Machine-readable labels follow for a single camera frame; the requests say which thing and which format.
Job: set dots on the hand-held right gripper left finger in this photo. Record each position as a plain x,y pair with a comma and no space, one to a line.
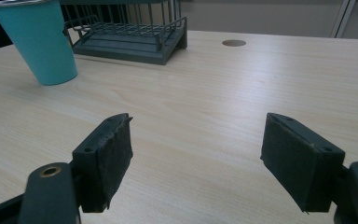
102,165

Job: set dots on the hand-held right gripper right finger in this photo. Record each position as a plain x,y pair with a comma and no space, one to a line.
298,161

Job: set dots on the teal cup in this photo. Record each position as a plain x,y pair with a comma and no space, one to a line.
38,40

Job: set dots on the white metal stand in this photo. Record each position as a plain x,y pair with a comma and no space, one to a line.
341,18

